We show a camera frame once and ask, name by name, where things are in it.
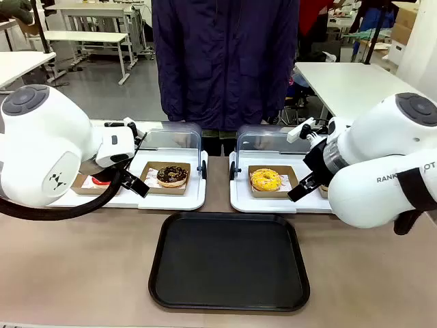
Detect black pole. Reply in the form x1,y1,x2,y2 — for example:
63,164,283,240
31,0,51,55
363,0,387,66

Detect clear display lid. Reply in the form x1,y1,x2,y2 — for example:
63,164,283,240
135,120,208,180
230,123,328,180

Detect person's left forearm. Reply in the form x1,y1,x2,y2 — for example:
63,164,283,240
261,64,298,121

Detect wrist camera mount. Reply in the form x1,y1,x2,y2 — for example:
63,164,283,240
286,117,328,144
104,117,148,151

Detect black cable strap sleeve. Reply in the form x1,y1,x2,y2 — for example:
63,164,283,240
393,167,437,236

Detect black serving tray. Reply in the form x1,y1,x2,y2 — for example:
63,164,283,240
148,210,311,312

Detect red glazed donut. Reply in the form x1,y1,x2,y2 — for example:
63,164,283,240
91,174,112,189

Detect person in navy jacket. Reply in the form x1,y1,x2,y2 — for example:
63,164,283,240
152,0,300,156

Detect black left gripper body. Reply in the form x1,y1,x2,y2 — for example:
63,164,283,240
81,157,130,179

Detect person in red top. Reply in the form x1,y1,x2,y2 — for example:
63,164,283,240
298,0,346,63

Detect black corrugated cable hose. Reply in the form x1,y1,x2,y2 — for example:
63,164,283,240
0,169,123,217

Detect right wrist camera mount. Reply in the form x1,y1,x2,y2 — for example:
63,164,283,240
286,117,328,144

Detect white side table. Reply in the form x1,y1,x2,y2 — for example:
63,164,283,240
0,51,57,95

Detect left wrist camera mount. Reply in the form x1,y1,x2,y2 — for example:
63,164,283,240
104,117,148,151

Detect large white table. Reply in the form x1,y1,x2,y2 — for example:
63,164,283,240
294,61,432,128

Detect white display tray base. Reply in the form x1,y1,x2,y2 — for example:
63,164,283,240
51,149,208,210
229,150,337,215

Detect chocolate nut donut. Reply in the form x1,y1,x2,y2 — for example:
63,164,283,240
156,165,190,188

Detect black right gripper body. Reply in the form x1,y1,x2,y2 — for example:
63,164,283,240
302,138,342,180

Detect yellow glazed donut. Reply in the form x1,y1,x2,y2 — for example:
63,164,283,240
250,167,283,192

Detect white printed paper liner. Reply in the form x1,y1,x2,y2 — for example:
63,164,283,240
279,173,294,193
143,167,161,189

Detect stacked cardboard boxes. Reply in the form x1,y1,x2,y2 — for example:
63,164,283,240
387,2,421,64

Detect person's right forearm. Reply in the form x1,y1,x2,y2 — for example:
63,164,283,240
157,64,188,122

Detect white workbench with frame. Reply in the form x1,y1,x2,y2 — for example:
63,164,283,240
43,2,139,86

